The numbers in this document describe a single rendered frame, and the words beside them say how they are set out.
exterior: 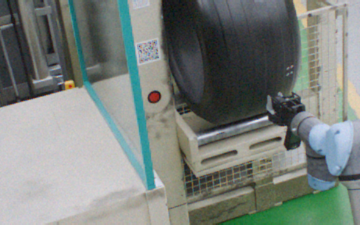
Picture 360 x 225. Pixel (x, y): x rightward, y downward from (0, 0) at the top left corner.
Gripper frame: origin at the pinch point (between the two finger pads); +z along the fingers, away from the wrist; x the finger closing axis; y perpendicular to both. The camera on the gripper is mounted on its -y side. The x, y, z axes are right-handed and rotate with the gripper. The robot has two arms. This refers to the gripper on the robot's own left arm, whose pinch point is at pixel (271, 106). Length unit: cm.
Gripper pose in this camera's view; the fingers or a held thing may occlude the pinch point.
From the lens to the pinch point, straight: 246.6
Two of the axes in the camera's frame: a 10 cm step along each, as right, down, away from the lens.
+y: -1.5, -9.0, -4.1
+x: -9.3, 2.7, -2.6
